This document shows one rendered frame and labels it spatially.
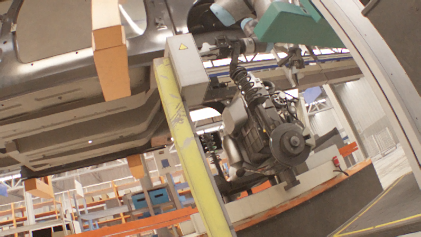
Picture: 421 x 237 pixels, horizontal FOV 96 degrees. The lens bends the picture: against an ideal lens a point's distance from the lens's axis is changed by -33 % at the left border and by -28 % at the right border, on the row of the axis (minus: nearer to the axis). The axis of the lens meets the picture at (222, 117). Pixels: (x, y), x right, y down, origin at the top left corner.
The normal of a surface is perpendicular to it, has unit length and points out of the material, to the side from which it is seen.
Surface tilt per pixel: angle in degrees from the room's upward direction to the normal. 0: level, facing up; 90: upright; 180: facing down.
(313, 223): 90
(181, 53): 90
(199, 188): 90
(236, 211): 90
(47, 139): 108
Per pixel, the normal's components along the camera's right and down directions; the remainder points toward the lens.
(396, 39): -0.86, 0.15
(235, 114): -0.11, -0.33
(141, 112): 0.42, -0.26
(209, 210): 0.23, -0.44
